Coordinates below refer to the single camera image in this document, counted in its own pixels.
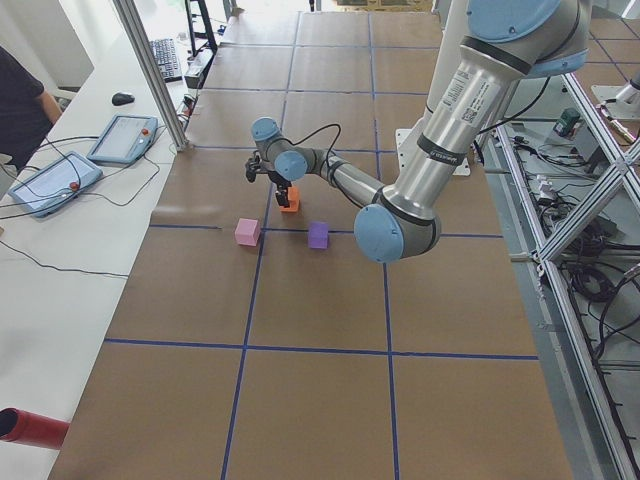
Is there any red cylinder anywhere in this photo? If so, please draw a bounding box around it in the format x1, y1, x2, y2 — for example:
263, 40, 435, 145
1, 408, 70, 450

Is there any seated person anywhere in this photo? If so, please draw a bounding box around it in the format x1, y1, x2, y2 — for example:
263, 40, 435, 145
1, 48, 62, 172

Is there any near blue teach pendant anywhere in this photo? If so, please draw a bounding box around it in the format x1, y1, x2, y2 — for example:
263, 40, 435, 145
8, 151, 103, 217

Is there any black computer mouse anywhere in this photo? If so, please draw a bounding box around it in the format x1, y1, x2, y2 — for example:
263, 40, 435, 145
111, 92, 135, 106

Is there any far blue teach pendant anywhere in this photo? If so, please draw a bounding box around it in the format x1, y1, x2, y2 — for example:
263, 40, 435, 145
87, 115, 158, 165

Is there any purple foam cube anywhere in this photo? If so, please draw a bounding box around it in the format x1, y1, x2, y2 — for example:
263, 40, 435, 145
307, 221, 329, 250

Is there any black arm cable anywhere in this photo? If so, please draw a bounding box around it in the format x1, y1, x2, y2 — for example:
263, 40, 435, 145
287, 123, 351, 191

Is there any black keyboard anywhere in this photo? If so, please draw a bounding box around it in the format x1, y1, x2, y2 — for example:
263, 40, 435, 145
149, 38, 182, 82

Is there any orange foam cube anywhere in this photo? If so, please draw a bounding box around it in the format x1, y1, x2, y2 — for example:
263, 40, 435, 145
279, 186, 300, 213

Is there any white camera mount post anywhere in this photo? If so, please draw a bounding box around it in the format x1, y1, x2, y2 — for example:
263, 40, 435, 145
395, 0, 469, 170

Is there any blue teach pendant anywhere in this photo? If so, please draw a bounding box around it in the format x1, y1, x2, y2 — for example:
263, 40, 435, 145
8, 151, 103, 217
87, 115, 158, 165

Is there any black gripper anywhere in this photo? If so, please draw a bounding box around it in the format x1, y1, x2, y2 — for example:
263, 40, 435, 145
268, 171, 292, 207

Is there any aluminium frame post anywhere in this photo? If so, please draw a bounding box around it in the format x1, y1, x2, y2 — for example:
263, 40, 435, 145
112, 0, 189, 152

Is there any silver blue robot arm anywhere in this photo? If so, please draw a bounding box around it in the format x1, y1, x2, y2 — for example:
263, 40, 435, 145
245, 0, 592, 263

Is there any pink foam cube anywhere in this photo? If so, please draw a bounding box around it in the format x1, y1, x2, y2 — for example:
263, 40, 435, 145
234, 218, 261, 247

